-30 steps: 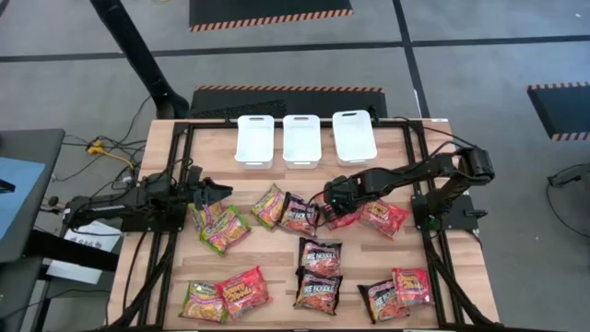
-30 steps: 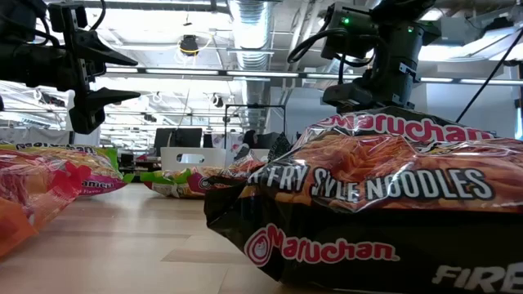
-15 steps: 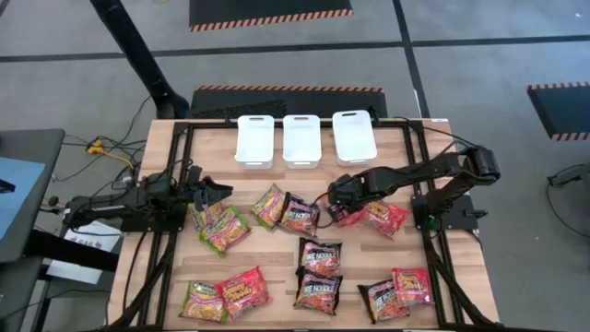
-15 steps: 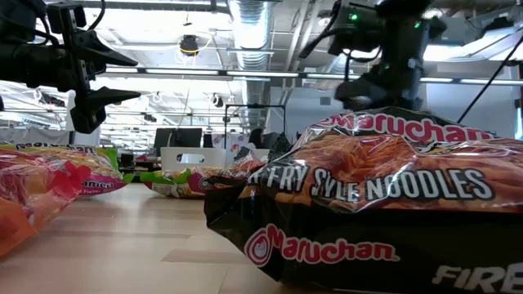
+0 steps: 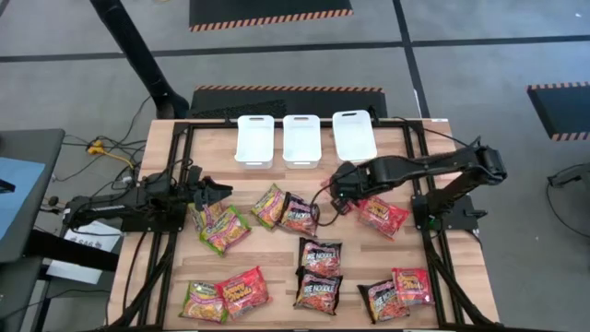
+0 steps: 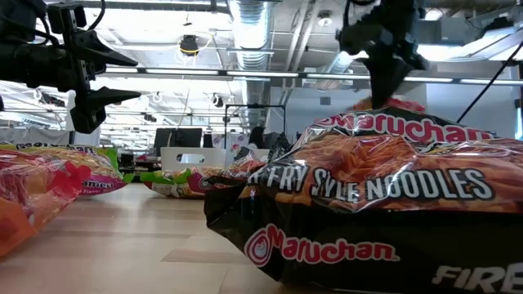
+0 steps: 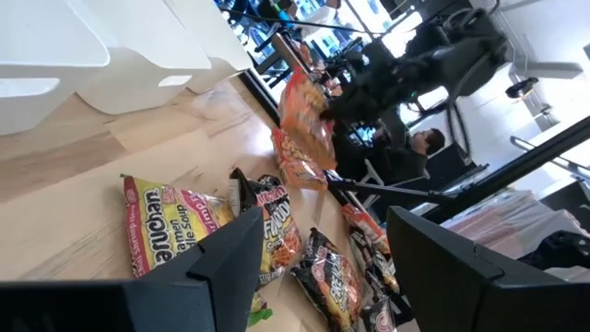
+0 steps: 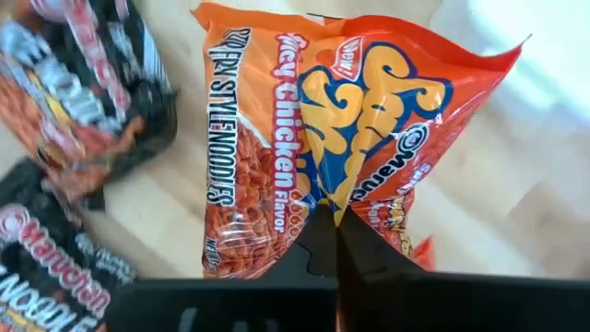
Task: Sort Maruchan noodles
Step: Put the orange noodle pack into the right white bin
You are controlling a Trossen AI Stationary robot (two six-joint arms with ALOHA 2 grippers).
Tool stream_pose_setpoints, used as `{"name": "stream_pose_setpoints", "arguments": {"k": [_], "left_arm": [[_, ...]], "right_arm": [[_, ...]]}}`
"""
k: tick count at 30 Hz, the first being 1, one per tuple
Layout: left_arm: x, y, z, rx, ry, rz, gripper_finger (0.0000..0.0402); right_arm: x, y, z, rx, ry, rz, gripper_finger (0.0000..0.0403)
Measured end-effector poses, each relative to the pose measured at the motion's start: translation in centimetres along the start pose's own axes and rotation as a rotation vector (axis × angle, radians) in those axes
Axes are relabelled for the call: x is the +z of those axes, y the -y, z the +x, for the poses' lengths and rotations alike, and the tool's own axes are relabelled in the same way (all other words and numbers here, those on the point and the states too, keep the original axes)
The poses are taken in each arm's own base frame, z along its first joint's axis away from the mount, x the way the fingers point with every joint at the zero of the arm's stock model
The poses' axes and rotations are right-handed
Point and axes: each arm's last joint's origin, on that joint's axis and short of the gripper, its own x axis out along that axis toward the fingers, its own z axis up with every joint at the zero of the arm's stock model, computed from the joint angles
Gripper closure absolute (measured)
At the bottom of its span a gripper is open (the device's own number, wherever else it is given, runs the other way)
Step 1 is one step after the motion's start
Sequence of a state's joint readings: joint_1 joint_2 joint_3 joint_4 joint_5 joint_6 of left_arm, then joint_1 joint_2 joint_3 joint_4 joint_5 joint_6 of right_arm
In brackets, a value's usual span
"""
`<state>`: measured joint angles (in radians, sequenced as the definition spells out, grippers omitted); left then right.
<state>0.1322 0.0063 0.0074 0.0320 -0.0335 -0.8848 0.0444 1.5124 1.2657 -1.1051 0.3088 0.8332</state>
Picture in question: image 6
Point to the lime chili shrimp ramen pack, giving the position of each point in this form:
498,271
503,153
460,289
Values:
100,163
175,183

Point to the black background rig frame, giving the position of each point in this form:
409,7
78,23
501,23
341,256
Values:
255,106

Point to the black computer monitor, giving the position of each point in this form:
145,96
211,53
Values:
189,136
163,141

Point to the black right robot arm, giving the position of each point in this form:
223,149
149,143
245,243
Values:
398,12

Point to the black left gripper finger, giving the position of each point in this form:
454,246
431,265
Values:
92,110
102,55

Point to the long horizontal light bar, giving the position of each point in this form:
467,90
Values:
261,74

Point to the black ceiling camera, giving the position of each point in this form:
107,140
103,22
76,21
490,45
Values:
189,44

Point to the grey partition curtain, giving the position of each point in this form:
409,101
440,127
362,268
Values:
37,135

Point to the round ceiling sensor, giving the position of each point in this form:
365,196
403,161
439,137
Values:
324,18

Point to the square wall vent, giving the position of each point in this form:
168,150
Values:
324,101

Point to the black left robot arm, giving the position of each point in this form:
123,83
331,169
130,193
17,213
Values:
16,65

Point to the silver ventilation duct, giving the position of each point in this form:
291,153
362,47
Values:
250,41

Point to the white plastic bin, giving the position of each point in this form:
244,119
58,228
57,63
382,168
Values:
261,152
171,161

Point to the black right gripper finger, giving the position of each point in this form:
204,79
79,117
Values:
384,81

